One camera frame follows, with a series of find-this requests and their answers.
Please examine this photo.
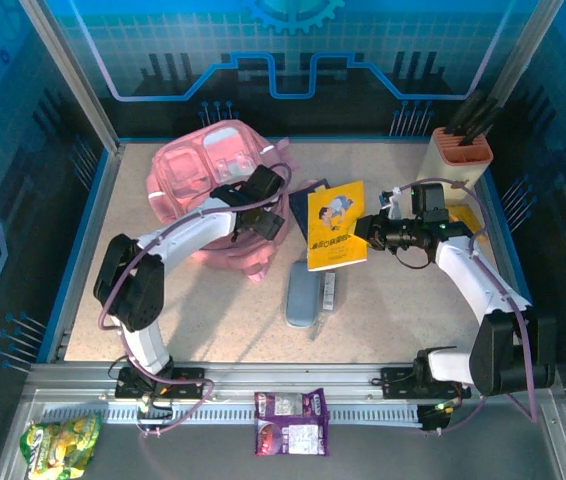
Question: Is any dark blue book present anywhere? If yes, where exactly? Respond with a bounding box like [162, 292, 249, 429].
[289, 177, 333, 241]

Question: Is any yellow cartoon cover book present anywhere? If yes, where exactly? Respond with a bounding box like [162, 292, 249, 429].
[306, 180, 370, 273]

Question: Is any grey pencil case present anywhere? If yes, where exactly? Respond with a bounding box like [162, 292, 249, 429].
[285, 259, 322, 329]

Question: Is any small white printed box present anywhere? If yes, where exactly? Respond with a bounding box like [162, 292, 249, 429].
[321, 272, 337, 312]

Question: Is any pink student backpack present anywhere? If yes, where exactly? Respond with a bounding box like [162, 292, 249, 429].
[145, 118, 294, 285]

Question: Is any purple snack bag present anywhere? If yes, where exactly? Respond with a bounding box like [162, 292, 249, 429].
[254, 388, 331, 457]

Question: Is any green yellow snack bag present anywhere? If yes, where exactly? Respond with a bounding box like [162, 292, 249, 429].
[19, 412, 103, 480]

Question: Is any cream knife block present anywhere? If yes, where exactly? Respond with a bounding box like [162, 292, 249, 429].
[415, 126, 494, 209]

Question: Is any thin black cable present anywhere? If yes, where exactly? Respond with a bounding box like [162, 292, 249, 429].
[393, 248, 438, 271]

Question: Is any white right camera bracket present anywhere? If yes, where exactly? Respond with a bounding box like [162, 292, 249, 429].
[379, 187, 407, 214]

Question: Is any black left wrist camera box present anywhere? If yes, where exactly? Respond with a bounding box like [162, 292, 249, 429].
[246, 164, 286, 202]

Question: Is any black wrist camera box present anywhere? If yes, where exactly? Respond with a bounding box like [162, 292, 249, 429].
[246, 164, 286, 202]
[409, 183, 447, 221]

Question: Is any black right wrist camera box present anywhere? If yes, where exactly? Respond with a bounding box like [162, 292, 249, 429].
[409, 183, 447, 221]

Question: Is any black handled knife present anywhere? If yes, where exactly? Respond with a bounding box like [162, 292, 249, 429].
[462, 107, 505, 147]
[457, 99, 499, 141]
[443, 89, 487, 136]

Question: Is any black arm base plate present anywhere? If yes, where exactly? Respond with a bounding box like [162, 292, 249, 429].
[114, 367, 207, 400]
[380, 366, 473, 400]

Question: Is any aluminium frame rail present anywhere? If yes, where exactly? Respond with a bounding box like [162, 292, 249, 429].
[27, 362, 559, 401]

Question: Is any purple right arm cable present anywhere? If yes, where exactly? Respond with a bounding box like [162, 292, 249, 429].
[396, 177, 539, 436]

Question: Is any white slotted cable duct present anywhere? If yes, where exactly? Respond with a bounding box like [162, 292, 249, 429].
[42, 403, 424, 426]

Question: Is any aluminium frame post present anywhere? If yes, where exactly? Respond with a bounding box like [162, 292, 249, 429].
[17, 0, 123, 154]
[491, 0, 565, 117]

